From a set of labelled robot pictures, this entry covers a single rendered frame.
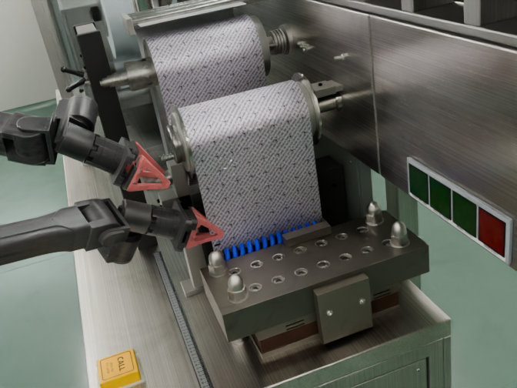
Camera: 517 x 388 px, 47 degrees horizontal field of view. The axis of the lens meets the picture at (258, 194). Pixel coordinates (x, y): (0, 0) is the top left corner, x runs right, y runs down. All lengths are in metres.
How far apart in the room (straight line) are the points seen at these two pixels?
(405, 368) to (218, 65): 0.72
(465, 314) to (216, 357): 1.63
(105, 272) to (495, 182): 0.95
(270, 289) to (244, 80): 0.50
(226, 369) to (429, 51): 0.64
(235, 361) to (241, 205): 0.29
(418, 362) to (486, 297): 1.54
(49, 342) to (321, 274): 2.02
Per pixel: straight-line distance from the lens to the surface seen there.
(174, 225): 1.11
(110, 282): 1.44
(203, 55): 1.30
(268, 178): 1.15
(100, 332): 1.29
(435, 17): 0.89
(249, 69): 1.33
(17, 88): 6.74
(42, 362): 2.83
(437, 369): 1.23
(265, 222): 1.19
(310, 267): 1.09
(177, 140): 1.11
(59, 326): 3.00
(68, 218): 1.03
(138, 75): 1.32
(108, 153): 1.07
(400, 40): 0.97
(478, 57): 0.82
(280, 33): 1.40
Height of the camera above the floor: 1.64
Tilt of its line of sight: 26 degrees down
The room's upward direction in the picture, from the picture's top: 10 degrees counter-clockwise
